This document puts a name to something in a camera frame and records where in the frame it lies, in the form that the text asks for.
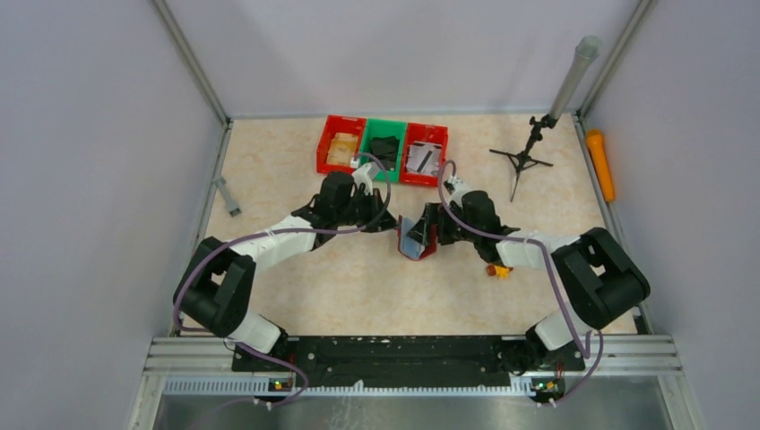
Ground red card holder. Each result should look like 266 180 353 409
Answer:
397 216 438 262

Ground green bin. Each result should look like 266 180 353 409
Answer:
359 118 407 183

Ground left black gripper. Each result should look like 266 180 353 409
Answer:
335 188 399 233

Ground black item in bin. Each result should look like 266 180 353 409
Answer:
368 136 400 171

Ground left red bin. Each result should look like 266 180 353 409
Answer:
315 115 367 174

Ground red bin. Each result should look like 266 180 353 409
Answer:
399 122 449 188
315 115 367 174

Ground grey small tool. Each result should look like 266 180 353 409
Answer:
212 176 242 217

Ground wooden piece in bin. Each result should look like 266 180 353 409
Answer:
326 133 359 167

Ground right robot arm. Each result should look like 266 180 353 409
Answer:
399 190 651 369

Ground grey cable duct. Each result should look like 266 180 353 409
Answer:
162 376 558 398

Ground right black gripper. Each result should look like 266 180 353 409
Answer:
407 202 480 245

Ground right red bin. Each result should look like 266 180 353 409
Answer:
399 122 449 188

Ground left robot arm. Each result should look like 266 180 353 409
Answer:
173 163 397 370

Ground white cards in bin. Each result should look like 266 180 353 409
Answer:
405 141 442 176

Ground orange cylinder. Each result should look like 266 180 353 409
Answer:
585 129 616 202

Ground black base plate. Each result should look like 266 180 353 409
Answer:
231 335 585 388

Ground black tripod stand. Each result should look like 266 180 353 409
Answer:
488 114 558 202

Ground grey tube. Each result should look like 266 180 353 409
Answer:
548 35 602 122

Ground yellow toy brick car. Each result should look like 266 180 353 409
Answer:
486 264 513 280

